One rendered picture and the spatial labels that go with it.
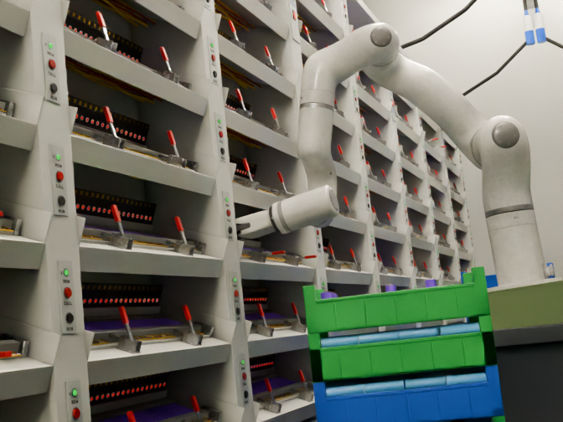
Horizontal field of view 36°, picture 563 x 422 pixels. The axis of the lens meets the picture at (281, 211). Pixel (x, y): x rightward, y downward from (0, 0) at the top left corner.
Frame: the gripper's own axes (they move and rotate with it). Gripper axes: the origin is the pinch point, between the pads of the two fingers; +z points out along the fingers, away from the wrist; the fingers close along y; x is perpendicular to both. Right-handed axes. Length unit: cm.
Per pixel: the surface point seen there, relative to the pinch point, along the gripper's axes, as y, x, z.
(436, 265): -262, -1, -4
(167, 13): 35, -48, -15
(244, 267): 4.8, 10.1, -5.1
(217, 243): 18.3, 4.6, -5.6
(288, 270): -27.6, 9.7, -4.9
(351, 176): -110, -29, -10
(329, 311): 69, 32, -45
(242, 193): 0.8, -9.3, -8.2
